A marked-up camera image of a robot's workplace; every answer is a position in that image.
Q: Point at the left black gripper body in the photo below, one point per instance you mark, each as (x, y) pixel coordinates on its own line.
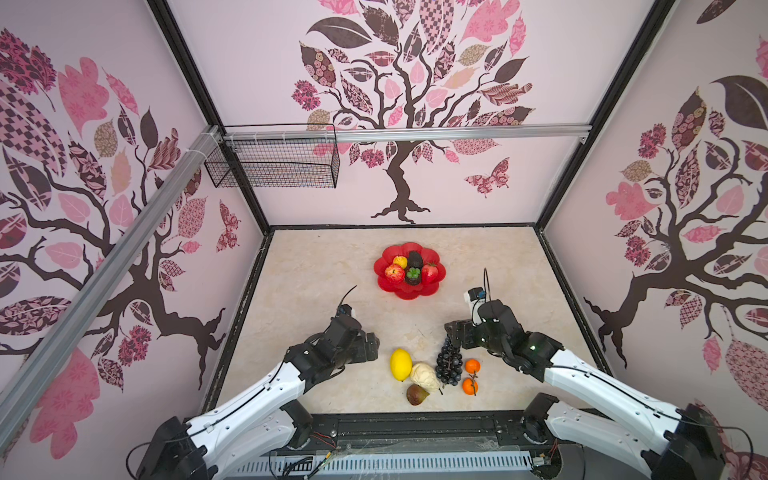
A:
(356, 354)

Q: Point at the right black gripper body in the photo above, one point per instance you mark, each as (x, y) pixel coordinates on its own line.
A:
(460, 334)

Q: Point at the yellow lemon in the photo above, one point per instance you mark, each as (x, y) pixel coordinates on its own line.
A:
(400, 364)

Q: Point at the red strawberry with green leaves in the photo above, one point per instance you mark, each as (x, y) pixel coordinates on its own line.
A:
(429, 273)

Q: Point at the brown green fig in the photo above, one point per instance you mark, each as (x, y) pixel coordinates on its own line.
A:
(416, 394)

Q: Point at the red flower-shaped fruit bowl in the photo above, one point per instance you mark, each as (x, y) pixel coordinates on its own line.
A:
(403, 290)

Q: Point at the dark green avocado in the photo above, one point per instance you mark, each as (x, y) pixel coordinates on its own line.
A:
(414, 260)

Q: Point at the red pomegranate fruit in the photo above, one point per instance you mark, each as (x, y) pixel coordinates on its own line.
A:
(394, 274)

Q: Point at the small yellow quince fruit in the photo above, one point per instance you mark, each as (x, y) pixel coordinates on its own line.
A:
(400, 261)

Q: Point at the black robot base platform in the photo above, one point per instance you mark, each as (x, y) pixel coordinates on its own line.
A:
(329, 432)

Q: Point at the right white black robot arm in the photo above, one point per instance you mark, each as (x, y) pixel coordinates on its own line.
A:
(656, 438)

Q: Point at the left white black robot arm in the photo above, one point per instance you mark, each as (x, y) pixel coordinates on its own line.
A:
(264, 417)

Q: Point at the upper orange tangerine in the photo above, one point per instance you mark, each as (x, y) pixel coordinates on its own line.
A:
(472, 366)

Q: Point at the orange tangerine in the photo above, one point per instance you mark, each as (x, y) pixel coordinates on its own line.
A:
(472, 366)
(470, 386)

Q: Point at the black grape bunch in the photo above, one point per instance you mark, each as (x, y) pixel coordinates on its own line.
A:
(449, 364)

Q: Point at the lower orange tangerine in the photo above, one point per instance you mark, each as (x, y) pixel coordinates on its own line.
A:
(470, 386)

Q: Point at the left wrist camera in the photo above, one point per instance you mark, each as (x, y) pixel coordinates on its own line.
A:
(345, 310)

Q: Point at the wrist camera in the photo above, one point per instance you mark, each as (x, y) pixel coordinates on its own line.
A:
(345, 310)
(475, 297)

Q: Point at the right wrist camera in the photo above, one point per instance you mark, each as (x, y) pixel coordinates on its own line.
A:
(475, 297)

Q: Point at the white slotted cable duct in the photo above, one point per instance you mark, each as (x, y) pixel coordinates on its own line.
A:
(356, 466)

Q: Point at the black wire mesh basket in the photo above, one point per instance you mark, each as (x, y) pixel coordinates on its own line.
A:
(279, 155)

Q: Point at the rear aluminium frame rail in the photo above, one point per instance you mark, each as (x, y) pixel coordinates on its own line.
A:
(408, 133)

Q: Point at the aluminium frame rail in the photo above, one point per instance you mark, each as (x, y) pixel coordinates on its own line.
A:
(408, 133)
(30, 382)

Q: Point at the left aluminium frame rail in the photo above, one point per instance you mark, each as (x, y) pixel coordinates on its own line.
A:
(30, 382)

